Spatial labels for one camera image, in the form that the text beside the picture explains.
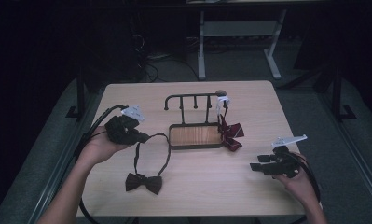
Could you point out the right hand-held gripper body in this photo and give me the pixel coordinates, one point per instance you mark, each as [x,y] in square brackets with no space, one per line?
[284,165]

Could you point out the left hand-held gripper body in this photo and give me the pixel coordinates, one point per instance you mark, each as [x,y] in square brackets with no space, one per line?
[121,130]

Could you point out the dark red striped bow tie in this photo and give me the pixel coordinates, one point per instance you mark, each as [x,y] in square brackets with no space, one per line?
[233,130]

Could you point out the black bow tie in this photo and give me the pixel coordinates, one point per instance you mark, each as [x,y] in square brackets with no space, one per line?
[149,183]

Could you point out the black rack with wooden tray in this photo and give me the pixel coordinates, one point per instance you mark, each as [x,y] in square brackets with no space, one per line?
[193,135]

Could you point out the person's right hand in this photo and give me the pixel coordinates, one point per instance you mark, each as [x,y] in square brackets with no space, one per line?
[300,186]

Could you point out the person's left hand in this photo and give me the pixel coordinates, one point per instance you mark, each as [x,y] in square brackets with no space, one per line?
[96,147]

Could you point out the black metal stand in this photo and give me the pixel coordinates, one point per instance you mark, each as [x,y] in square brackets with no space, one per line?
[80,93]
[337,93]

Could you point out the metal floor rail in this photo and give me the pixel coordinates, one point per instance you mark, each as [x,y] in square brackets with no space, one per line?
[357,155]
[50,183]

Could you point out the white metal table frame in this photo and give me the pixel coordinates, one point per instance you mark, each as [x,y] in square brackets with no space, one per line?
[236,28]

